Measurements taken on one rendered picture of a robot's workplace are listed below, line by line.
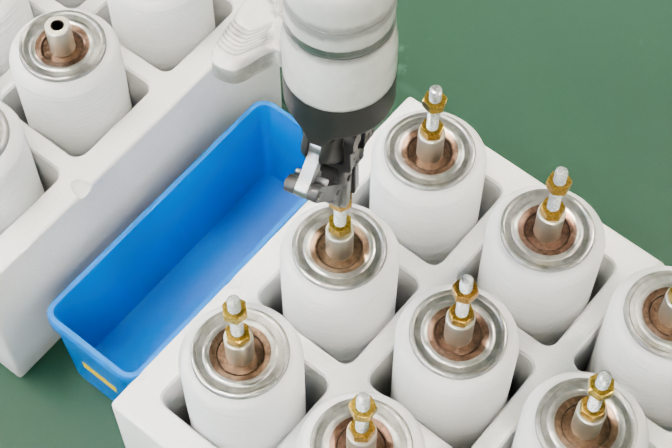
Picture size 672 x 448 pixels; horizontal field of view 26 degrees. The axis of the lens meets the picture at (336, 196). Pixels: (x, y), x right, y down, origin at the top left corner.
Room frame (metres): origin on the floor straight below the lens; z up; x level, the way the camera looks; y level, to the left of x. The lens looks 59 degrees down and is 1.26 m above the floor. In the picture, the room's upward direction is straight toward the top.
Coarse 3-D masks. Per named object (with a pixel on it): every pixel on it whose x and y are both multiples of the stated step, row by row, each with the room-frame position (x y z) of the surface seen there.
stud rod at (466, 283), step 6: (462, 276) 0.49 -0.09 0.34; (468, 276) 0.49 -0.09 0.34; (462, 282) 0.48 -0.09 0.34; (468, 282) 0.48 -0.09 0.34; (462, 288) 0.48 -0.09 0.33; (468, 288) 0.48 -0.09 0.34; (456, 306) 0.48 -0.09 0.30; (462, 306) 0.48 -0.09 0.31; (468, 306) 0.48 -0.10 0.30; (456, 312) 0.48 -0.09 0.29; (462, 312) 0.48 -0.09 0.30
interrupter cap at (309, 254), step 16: (352, 208) 0.60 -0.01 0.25; (304, 224) 0.58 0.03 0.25; (320, 224) 0.58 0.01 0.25; (352, 224) 0.58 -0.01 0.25; (368, 224) 0.58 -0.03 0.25; (304, 240) 0.57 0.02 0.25; (320, 240) 0.57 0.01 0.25; (368, 240) 0.57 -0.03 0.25; (384, 240) 0.57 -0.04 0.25; (304, 256) 0.55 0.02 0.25; (320, 256) 0.55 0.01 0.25; (352, 256) 0.55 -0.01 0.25; (368, 256) 0.55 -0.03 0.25; (384, 256) 0.55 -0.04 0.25; (304, 272) 0.54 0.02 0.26; (320, 272) 0.54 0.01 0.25; (336, 272) 0.54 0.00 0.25; (352, 272) 0.54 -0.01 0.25; (368, 272) 0.54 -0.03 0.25; (336, 288) 0.52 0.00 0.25; (352, 288) 0.52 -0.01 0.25
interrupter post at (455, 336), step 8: (448, 320) 0.48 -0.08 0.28; (448, 328) 0.48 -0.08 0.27; (456, 328) 0.48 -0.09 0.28; (464, 328) 0.48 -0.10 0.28; (472, 328) 0.48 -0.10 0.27; (448, 336) 0.48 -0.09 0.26; (456, 336) 0.48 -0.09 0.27; (464, 336) 0.48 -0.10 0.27; (456, 344) 0.47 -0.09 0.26; (464, 344) 0.48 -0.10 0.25
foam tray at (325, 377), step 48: (480, 240) 0.61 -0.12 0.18; (624, 240) 0.61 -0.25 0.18; (240, 288) 0.56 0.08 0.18; (384, 336) 0.52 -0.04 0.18; (528, 336) 0.52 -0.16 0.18; (576, 336) 0.52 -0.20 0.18; (144, 384) 0.48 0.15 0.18; (336, 384) 0.48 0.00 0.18; (384, 384) 0.50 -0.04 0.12; (528, 384) 0.48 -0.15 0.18; (144, 432) 0.44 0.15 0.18; (192, 432) 0.43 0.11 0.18; (432, 432) 0.43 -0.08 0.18
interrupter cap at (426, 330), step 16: (432, 304) 0.51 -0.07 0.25; (448, 304) 0.51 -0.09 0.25; (480, 304) 0.51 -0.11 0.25; (416, 320) 0.50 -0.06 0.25; (432, 320) 0.50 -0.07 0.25; (480, 320) 0.50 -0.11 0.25; (496, 320) 0.50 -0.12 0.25; (416, 336) 0.48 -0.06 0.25; (432, 336) 0.48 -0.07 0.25; (480, 336) 0.48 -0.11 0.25; (496, 336) 0.48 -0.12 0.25; (416, 352) 0.47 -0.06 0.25; (432, 352) 0.47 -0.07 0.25; (448, 352) 0.47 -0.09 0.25; (464, 352) 0.47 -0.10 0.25; (480, 352) 0.47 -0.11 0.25; (496, 352) 0.47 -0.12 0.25; (432, 368) 0.46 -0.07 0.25; (448, 368) 0.46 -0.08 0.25; (464, 368) 0.46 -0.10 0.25; (480, 368) 0.46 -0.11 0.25
